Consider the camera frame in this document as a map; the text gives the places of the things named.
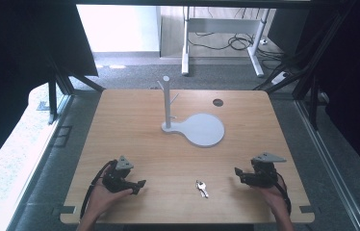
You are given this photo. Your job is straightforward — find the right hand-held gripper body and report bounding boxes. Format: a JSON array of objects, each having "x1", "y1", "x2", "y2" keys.
[{"x1": 244, "y1": 152, "x2": 288, "y2": 190}]

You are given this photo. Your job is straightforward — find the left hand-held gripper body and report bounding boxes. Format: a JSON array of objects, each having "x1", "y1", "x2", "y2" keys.
[{"x1": 102, "y1": 155, "x2": 138, "y2": 194}]

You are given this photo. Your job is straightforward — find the person's left hand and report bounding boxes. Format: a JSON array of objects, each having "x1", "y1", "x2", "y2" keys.
[{"x1": 86, "y1": 167, "x2": 134, "y2": 219}]

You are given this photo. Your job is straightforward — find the person's right hand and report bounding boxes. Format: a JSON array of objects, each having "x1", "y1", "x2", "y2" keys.
[{"x1": 257, "y1": 179, "x2": 291, "y2": 217}]

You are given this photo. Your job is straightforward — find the white key holder stand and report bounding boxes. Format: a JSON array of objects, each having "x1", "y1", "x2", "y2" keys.
[{"x1": 156, "y1": 75, "x2": 226, "y2": 149}]

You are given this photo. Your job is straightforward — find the white power strip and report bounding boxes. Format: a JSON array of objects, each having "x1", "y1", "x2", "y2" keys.
[{"x1": 270, "y1": 71, "x2": 290, "y2": 87}]

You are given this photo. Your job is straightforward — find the black curtain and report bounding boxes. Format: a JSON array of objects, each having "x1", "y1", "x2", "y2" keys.
[
  {"x1": 295, "y1": 0, "x2": 360, "y2": 189},
  {"x1": 0, "y1": 0, "x2": 99, "y2": 182}
]

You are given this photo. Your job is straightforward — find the black crossbeam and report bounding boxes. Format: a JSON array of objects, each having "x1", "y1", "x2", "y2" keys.
[{"x1": 74, "y1": 0, "x2": 317, "y2": 10}]

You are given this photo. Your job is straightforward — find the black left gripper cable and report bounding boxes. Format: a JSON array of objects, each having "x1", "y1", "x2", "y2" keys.
[{"x1": 79, "y1": 159, "x2": 118, "y2": 220}]

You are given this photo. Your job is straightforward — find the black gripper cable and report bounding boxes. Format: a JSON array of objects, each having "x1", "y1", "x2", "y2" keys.
[
  {"x1": 79, "y1": 159, "x2": 118, "y2": 220},
  {"x1": 275, "y1": 172, "x2": 294, "y2": 217}
]

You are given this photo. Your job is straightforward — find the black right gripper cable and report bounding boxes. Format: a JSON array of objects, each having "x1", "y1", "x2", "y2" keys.
[{"x1": 275, "y1": 172, "x2": 294, "y2": 217}]

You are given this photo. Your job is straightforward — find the silver keys on ring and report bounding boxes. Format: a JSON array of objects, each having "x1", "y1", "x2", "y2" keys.
[{"x1": 195, "y1": 179, "x2": 210, "y2": 199}]

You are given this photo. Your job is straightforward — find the aluminium rail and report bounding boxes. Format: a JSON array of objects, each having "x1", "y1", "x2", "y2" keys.
[
  {"x1": 6, "y1": 94, "x2": 75, "y2": 231},
  {"x1": 295, "y1": 99, "x2": 360, "y2": 231}
]

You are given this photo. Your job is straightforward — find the black metal frame strut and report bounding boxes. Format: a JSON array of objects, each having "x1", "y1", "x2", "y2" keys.
[
  {"x1": 46, "y1": 56, "x2": 106, "y2": 125},
  {"x1": 254, "y1": 0, "x2": 359, "y2": 131}
]

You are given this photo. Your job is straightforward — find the black floor cables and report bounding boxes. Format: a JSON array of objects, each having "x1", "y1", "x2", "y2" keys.
[{"x1": 188, "y1": 30, "x2": 287, "y2": 63}]

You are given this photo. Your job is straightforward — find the white desk frame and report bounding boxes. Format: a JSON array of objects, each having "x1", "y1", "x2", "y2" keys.
[{"x1": 181, "y1": 6, "x2": 270, "y2": 78}]

